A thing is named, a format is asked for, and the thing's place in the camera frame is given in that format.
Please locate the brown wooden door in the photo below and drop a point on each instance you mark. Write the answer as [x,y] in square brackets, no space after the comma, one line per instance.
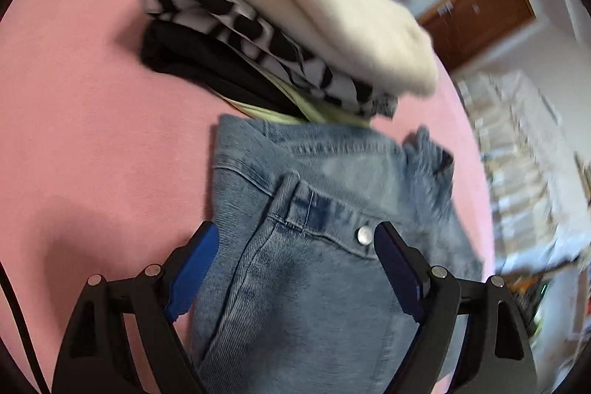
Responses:
[463,29]

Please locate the yellow green folded garment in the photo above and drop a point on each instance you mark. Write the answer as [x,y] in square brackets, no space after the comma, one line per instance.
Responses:
[269,98]

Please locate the blue denim jacket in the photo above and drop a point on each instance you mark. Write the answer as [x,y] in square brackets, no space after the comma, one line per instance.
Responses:
[296,300]

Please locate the pink bed blanket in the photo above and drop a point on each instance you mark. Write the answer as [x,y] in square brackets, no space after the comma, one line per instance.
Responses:
[105,166]

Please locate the lace covered furniture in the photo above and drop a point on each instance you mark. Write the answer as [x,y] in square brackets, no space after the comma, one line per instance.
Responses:
[541,217]

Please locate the black white patterned folded garment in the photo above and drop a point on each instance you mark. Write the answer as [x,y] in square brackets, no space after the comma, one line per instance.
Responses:
[271,51]

